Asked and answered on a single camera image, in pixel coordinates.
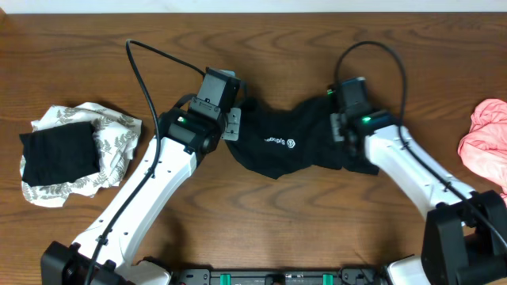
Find black t-shirt with logo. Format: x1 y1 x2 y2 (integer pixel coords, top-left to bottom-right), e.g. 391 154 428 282
227 97 379 179

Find folded black cloth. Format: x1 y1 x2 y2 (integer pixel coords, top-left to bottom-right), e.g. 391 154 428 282
19 122 100 187

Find white fern-print cloth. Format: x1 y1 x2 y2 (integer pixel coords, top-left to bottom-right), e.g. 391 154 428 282
21 102 142 207

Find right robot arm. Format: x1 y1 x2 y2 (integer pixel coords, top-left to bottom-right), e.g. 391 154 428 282
330 101 506 284

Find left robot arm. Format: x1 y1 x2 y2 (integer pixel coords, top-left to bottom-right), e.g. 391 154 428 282
40 95 241 284

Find pink crumpled cloth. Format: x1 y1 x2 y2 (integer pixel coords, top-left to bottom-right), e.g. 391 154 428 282
457 99 506 202

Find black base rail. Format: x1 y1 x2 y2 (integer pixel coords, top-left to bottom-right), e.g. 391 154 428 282
170 268 390 285

